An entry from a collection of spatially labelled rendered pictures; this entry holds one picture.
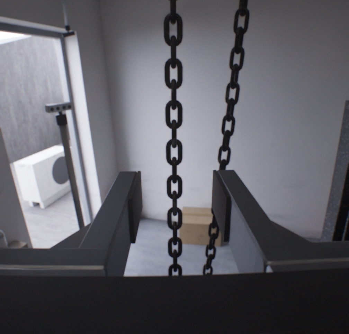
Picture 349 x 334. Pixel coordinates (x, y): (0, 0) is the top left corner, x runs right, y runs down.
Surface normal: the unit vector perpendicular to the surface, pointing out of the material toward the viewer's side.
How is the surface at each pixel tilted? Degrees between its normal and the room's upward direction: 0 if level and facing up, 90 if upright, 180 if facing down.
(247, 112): 90
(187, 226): 90
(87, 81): 90
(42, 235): 0
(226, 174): 3
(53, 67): 90
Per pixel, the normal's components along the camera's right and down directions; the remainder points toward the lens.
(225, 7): -0.29, 0.32
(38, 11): 0.96, 0.06
